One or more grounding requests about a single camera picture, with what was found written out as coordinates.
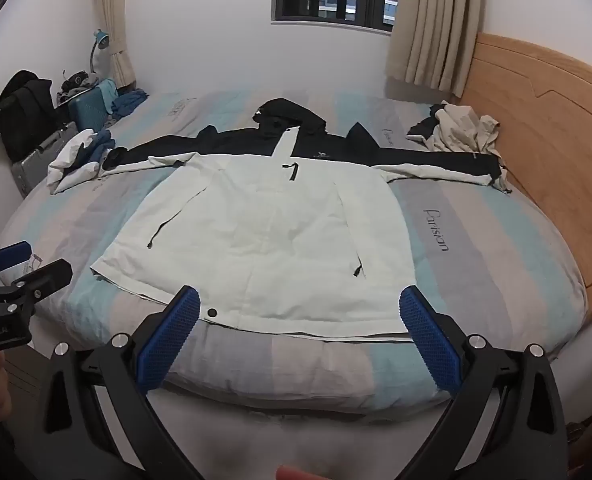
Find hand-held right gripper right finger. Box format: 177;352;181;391
398;285;575;480

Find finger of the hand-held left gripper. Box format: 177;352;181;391
6;259;73;307
0;241;33;281

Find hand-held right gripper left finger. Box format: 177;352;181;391
31;285;207;480

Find white and black jacket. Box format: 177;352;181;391
90;99;513;343

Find blue clothes pile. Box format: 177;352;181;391
111;89;149;121

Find beige crumpled clothes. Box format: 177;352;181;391
407;101;502;155

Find person's right hand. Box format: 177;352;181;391
275;465;322;480

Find pastel striped cloth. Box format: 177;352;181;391
0;87;589;416

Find silver metal case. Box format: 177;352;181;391
11;121;79;198

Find white crumpled cloth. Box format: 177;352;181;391
47;129;102;195

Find dark blue garment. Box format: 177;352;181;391
71;130;118;171

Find black backpack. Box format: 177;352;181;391
0;70;59;163

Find teal suitcase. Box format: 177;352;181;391
67;80;119;131

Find dark cloth bundle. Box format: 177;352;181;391
58;70;101;98

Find blue desk lamp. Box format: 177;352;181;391
90;29;111;76

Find wooden headboard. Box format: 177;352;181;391
458;31;592;326

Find beige curtain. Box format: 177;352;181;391
98;0;138;92
387;0;482;100

